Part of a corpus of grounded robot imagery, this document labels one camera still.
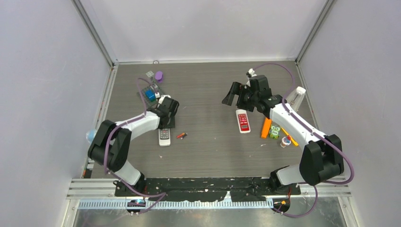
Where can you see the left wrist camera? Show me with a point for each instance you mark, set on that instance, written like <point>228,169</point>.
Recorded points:
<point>161,98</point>

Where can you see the orange battery upper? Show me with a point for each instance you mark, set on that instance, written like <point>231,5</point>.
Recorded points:
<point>180,135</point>

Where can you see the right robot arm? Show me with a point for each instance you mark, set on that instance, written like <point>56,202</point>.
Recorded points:
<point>322,157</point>

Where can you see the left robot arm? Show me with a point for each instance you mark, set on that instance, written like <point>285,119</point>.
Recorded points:
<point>111,142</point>

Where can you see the blue plastic bottle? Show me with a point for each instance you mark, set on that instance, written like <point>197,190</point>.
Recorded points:
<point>90,135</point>

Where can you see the grey lego baseplate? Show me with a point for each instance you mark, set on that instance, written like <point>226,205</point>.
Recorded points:
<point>142,91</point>

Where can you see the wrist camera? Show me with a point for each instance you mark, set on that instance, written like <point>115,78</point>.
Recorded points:
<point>250,73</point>
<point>161,98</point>

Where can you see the yellow toy piece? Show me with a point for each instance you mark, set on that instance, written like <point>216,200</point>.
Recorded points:
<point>292,140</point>

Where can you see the red and white remote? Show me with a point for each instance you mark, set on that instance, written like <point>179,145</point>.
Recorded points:
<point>243,121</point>

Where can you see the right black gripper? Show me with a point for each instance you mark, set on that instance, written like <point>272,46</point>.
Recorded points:
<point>239,89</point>

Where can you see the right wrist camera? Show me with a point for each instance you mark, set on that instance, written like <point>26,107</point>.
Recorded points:
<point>250,73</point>

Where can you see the purple plastic cup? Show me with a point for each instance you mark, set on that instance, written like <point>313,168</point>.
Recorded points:
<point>159,76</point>

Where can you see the white remote control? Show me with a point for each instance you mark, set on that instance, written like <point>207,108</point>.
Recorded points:
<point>164,137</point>

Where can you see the green owl toy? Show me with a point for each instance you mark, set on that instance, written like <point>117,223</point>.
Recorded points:
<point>274,132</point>

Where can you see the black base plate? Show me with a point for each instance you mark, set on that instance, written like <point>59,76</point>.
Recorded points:
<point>214,189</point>

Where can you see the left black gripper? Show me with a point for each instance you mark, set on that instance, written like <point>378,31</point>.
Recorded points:
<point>171,124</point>

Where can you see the blue lego brick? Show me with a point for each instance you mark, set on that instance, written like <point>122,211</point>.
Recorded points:
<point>150,94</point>

